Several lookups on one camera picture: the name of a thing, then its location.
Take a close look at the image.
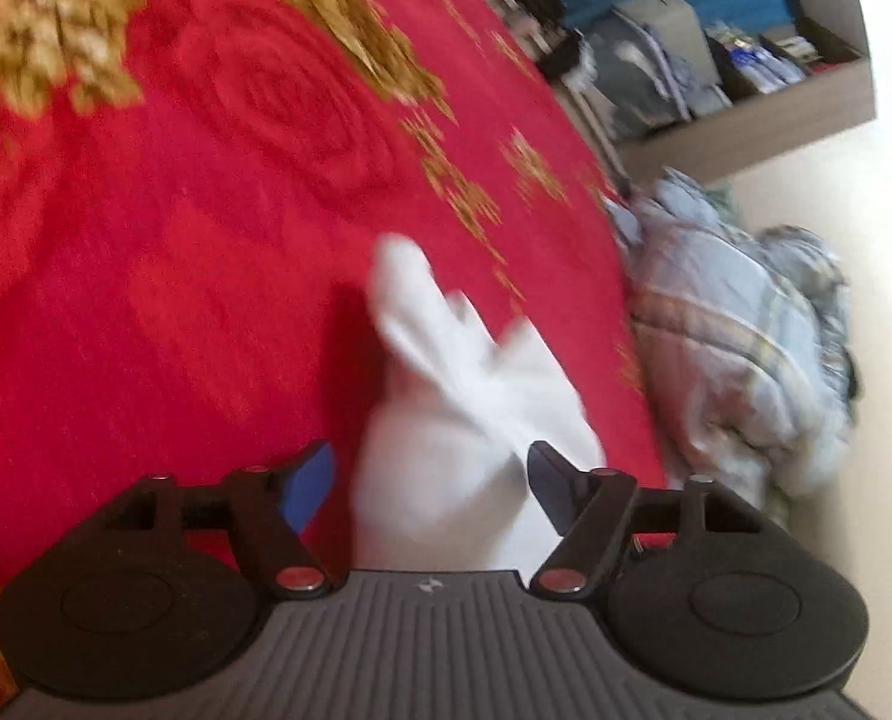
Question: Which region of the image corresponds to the white shirt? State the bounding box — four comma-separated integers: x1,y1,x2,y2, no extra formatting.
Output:
350,234,606,578

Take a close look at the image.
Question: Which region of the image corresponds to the plaid blue quilt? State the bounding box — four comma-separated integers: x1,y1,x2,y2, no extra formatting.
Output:
606,171,858,509

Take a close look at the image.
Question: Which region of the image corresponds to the red floral bedspread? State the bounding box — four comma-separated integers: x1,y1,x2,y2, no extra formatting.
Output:
0,0,664,706

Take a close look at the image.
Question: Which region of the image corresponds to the grey plastic storage bin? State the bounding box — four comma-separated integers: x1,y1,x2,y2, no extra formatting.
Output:
585,10,732,143

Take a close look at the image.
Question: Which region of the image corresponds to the black bag on sill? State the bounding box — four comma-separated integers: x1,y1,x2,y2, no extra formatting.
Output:
514,0,597,93

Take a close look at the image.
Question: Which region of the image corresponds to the white cardboard box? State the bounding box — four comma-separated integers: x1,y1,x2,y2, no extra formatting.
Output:
615,0,721,85

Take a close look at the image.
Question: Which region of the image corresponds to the wooden shelf unit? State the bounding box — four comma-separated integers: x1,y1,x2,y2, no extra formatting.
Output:
618,0,876,184

